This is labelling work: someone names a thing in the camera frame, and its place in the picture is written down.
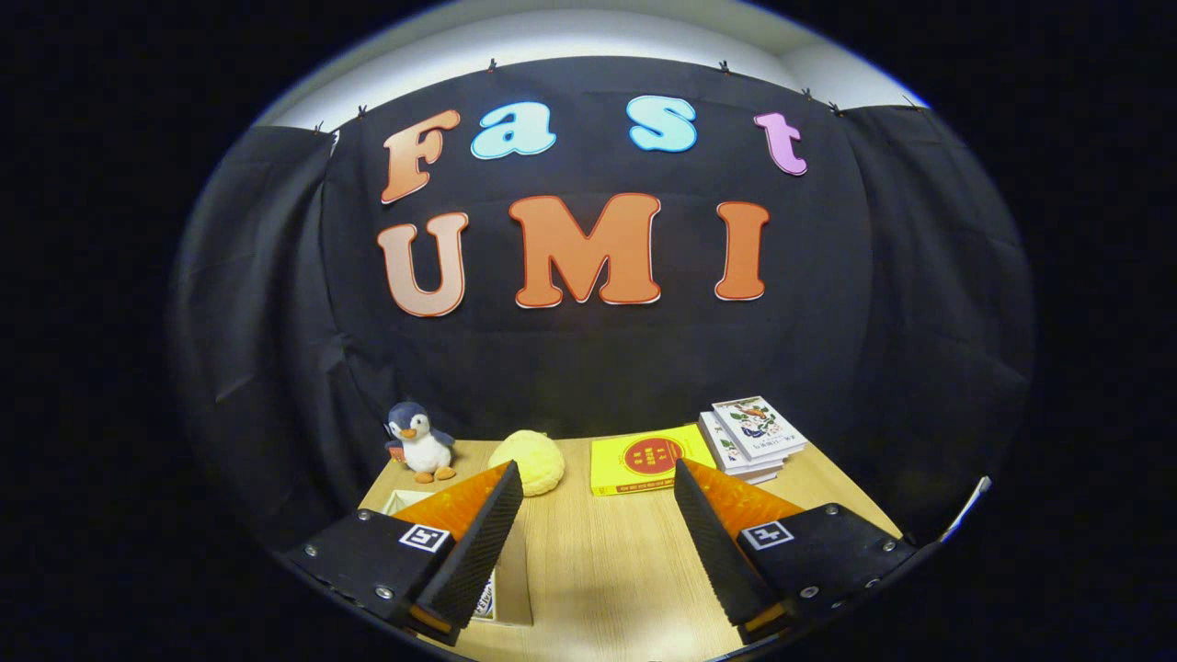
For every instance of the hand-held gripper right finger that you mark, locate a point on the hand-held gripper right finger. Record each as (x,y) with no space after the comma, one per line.
(717,552)

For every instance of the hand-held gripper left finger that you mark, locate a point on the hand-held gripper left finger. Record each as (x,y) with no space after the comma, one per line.
(478,552)

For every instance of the white canvas shoe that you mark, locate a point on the white canvas shoe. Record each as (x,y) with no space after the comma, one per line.
(485,599)

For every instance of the beige fabric storage box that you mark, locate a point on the beige fabric storage box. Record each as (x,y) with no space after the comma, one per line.
(515,588)

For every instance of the yellow bread-shaped plush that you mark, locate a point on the yellow bread-shaped plush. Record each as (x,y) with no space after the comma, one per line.
(533,460)

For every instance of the yellow book red label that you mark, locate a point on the yellow book red label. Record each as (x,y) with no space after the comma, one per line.
(644,460)

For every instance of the penguin plush toy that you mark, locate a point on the penguin plush toy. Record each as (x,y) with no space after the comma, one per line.
(423,446)

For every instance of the white illustrated cover book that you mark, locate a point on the white illustrated cover book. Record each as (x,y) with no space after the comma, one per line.
(759,428)

